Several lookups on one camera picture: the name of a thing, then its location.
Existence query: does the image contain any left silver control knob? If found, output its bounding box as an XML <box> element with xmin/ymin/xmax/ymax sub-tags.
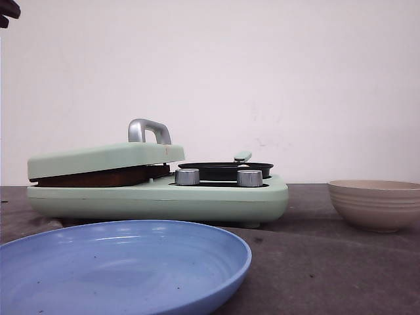
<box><xmin>175</xmin><ymin>168</ymin><xmax>200</xmax><ymax>186</ymax></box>

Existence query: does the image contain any mint green breakfast maker base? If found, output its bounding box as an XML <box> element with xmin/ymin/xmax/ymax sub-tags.
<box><xmin>27</xmin><ymin>175</ymin><xmax>289</xmax><ymax>226</ymax></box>

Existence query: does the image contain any breakfast maker hinged lid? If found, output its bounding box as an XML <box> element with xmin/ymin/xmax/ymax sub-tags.
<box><xmin>28</xmin><ymin>119</ymin><xmax>185</xmax><ymax>182</ymax></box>

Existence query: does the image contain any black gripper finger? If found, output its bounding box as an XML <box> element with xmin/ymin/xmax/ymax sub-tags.
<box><xmin>0</xmin><ymin>0</ymin><xmax>21</xmax><ymax>28</ymax></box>

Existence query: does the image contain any right silver control knob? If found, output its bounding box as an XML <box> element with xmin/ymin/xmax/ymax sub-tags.
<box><xmin>237</xmin><ymin>169</ymin><xmax>263</xmax><ymax>188</ymax></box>

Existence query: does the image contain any blue plastic plate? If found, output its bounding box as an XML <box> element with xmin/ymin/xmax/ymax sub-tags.
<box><xmin>1</xmin><ymin>220</ymin><xmax>252</xmax><ymax>314</ymax></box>

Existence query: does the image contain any beige ribbed ceramic bowl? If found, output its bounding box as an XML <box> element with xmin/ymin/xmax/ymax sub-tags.
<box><xmin>327</xmin><ymin>180</ymin><xmax>419</xmax><ymax>232</ymax></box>

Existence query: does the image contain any black round frying pan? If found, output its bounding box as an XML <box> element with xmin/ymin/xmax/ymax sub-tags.
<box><xmin>178</xmin><ymin>151</ymin><xmax>274</xmax><ymax>181</ymax></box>

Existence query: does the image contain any silver control knob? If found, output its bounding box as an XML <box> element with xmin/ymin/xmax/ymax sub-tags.
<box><xmin>175</xmin><ymin>168</ymin><xmax>200</xmax><ymax>186</ymax></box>
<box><xmin>237</xmin><ymin>169</ymin><xmax>263</xmax><ymax>188</ymax></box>

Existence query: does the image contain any white bread slice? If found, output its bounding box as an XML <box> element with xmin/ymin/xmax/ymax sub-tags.
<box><xmin>30</xmin><ymin>163</ymin><xmax>170</xmax><ymax>188</ymax></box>

